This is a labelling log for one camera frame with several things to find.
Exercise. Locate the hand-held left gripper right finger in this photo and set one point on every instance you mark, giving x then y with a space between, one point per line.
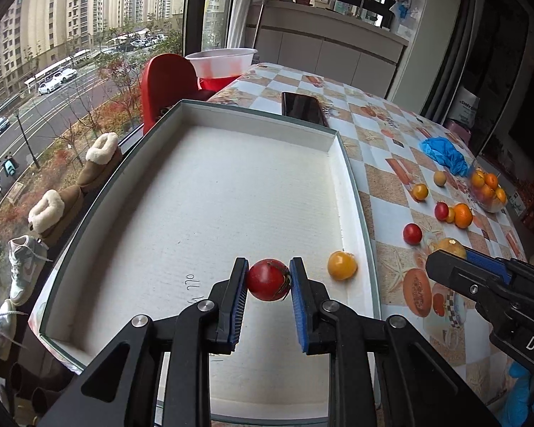
299 307

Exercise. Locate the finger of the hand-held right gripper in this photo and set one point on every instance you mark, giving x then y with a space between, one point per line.
454 275
489 266

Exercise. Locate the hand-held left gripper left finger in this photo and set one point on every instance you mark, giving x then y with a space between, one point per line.
240 304

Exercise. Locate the large yellow tomato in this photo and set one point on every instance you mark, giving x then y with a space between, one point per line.
449 245

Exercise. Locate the large red tomato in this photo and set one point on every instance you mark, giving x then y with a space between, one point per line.
269 279

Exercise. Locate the orange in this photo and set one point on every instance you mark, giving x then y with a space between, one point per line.
501 195
487 193
463 215
491 181
477 179

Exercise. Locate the clear glass bowl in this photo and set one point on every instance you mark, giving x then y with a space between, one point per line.
487 205

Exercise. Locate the orange-yellow tomato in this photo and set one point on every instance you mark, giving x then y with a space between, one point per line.
420 191

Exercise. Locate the tan round fruit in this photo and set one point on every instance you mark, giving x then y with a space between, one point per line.
439 178

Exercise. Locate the white shallow cardboard box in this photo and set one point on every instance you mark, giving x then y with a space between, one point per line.
227 187

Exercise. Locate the person's right hand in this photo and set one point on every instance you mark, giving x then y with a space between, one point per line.
523 393

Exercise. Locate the small red tomato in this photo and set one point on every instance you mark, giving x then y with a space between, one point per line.
412 233
440 210

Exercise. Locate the small yellow tomato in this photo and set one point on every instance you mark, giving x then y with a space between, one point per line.
451 215

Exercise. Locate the crumpled blue glove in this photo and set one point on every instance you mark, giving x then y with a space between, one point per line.
445 153

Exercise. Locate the white shopping bag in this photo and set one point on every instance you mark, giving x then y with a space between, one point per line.
465 106

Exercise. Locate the brown fleece-lined boot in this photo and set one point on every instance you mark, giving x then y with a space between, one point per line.
53 215
100 162

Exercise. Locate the black smartphone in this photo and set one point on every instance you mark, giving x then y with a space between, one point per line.
302 106

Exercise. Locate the red chair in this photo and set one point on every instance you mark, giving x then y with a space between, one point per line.
160 80

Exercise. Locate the white plastic basin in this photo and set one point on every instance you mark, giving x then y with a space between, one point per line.
220 64

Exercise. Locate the white kitchen counter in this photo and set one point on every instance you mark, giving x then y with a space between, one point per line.
329 44

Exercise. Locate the kitchen faucet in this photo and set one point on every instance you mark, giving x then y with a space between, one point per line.
362 4

